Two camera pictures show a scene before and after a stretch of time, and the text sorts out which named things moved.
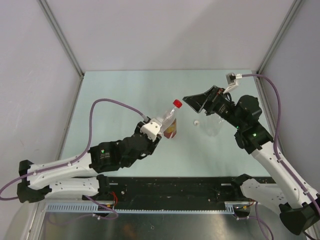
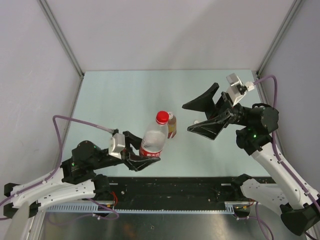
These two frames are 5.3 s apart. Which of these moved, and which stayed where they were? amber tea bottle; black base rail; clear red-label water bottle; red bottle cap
Moved: clear red-label water bottle; red bottle cap
Stayed: amber tea bottle; black base rail
